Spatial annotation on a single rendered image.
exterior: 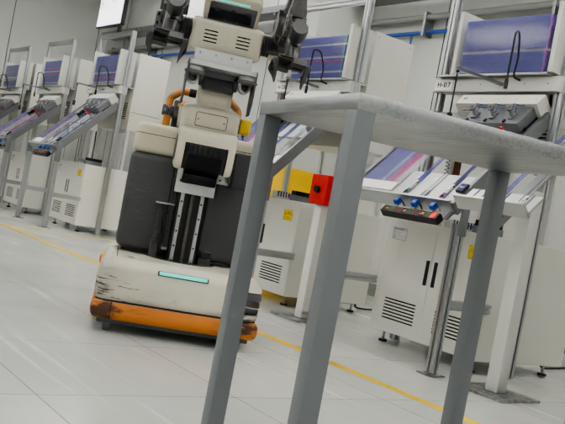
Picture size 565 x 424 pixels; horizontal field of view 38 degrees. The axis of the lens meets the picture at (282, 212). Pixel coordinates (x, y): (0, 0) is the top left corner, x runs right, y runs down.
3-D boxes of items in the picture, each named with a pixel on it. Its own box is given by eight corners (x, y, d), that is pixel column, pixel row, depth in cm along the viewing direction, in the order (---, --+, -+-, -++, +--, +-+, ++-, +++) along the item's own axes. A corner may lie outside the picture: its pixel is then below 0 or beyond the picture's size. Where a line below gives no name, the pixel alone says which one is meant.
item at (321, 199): (296, 322, 421) (324, 173, 421) (270, 312, 441) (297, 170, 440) (332, 325, 435) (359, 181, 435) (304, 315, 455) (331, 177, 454)
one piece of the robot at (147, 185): (108, 268, 356) (144, 80, 356) (231, 288, 367) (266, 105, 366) (107, 278, 323) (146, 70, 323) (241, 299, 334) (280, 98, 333)
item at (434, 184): (454, 208, 344) (451, 201, 343) (352, 193, 398) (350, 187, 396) (481, 182, 352) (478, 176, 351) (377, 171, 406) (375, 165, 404)
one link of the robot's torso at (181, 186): (172, 190, 331) (184, 130, 331) (240, 204, 336) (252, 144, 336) (176, 192, 305) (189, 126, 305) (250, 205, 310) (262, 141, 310)
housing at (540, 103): (545, 129, 373) (535, 103, 367) (463, 126, 413) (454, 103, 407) (555, 120, 377) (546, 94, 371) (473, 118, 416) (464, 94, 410)
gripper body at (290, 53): (306, 65, 284) (308, 48, 287) (278, 56, 282) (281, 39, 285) (300, 75, 289) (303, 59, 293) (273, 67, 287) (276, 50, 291)
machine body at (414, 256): (471, 375, 360) (497, 236, 359) (366, 336, 416) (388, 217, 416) (559, 378, 398) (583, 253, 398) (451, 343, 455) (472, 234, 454)
